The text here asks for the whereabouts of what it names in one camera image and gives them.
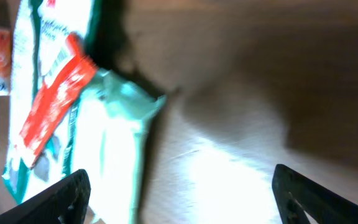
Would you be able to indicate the red white sachet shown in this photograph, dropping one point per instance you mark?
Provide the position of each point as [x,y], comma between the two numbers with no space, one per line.
[71,71]

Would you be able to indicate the white teal wipes packet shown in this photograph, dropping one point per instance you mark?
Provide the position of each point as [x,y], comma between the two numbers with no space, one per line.
[113,123]

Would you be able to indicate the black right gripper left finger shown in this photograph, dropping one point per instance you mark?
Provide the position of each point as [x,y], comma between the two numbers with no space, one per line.
[64,202]

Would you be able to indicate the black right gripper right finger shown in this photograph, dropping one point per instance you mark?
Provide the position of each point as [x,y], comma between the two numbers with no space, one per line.
[298,197]

